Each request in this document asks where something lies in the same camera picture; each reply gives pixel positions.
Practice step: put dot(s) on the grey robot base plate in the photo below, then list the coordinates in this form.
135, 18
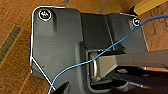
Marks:
60, 40

